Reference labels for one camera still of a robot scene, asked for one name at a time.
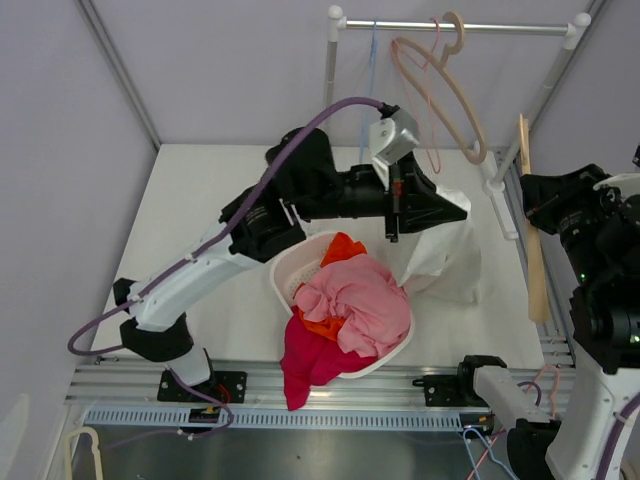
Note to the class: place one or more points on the white and silver clothes rack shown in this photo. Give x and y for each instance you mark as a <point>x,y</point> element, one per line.
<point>571,33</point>

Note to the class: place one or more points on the pink wire hanger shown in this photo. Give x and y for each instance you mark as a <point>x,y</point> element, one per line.
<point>545,390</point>
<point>433,153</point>

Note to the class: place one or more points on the blue wire hanger on floor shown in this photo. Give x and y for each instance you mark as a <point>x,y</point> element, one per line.
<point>480,448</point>

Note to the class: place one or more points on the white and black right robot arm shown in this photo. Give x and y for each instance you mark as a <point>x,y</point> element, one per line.
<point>604,402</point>

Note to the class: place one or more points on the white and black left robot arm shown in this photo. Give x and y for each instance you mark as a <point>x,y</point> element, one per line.
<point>264,220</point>

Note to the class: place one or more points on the pink wire hanger on floor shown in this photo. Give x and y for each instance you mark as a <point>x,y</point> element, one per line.
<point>545,390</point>

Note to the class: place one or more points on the white perforated plastic basket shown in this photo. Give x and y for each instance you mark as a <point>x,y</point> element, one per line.
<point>298,265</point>

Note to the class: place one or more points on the beige wooden hanger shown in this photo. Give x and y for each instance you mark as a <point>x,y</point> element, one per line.
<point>475,151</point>
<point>538,302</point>

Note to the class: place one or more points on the pink t shirt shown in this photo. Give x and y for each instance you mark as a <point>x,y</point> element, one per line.
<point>364,292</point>

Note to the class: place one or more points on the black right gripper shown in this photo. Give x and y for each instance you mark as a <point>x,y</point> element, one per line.
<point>545,194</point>

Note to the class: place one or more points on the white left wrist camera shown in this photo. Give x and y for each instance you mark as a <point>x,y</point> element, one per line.
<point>391,138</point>

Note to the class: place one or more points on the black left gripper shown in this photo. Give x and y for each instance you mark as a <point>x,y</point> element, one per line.
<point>424,206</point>

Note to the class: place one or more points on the orange t shirt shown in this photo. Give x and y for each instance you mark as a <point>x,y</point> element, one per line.
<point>342,247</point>

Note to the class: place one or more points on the slotted grey cable duct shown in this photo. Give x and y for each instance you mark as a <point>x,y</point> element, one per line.
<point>278,419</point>

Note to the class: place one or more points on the magenta t shirt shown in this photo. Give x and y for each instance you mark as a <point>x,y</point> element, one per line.
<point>312,360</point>

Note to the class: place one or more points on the aluminium mounting rail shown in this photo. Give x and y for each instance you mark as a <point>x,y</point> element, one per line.
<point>128,381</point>

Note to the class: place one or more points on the cream white t shirt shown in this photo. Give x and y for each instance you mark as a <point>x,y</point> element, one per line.
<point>444,262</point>

